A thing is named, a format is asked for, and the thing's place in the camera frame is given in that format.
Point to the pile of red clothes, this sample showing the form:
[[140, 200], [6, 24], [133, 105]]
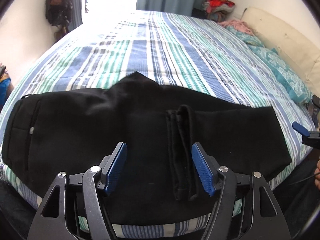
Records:
[[218, 5]]

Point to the small teal patterned pillow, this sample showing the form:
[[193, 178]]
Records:
[[246, 36]]

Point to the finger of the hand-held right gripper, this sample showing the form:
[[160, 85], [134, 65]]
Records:
[[314, 112], [300, 128]]

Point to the large teal patterned pillow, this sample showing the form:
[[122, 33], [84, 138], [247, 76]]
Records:
[[282, 72]]

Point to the pink cloth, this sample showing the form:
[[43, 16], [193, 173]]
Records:
[[236, 26]]

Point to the person's right hand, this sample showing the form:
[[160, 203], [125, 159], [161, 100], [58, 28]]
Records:
[[318, 173]]

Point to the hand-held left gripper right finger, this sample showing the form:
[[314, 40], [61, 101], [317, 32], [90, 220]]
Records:
[[203, 170]]

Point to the blue cloth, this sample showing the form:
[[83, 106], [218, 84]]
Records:
[[4, 90]]

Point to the narrow blue curtain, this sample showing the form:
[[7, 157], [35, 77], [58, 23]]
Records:
[[76, 7]]

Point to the cream headboard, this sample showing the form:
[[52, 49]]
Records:
[[287, 37]]

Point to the person's dark clothing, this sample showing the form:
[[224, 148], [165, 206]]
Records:
[[300, 197]]

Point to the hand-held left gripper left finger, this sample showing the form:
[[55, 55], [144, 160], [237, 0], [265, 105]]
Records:
[[114, 167]]

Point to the striped blue green bed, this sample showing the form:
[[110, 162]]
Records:
[[175, 55]]

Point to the black pants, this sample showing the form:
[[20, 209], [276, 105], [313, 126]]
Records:
[[87, 130]]

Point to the dark hanging bags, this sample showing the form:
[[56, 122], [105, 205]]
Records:
[[57, 7]]

